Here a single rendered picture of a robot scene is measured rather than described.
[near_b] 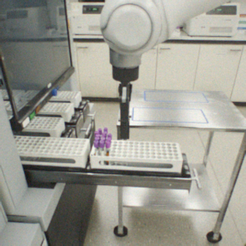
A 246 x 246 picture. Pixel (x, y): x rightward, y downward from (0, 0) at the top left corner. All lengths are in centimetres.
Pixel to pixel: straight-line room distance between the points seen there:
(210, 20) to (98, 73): 149
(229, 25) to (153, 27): 273
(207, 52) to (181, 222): 210
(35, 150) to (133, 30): 56
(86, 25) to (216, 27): 154
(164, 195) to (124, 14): 119
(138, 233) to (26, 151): 100
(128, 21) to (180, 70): 270
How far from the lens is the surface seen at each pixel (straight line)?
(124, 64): 59
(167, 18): 43
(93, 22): 298
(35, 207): 80
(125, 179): 76
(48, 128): 94
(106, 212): 169
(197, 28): 301
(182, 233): 164
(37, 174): 83
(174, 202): 141
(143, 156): 74
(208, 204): 145
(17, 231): 76
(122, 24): 38
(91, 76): 312
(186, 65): 306
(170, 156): 75
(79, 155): 75
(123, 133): 72
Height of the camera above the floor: 131
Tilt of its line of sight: 30 degrees down
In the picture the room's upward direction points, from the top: straight up
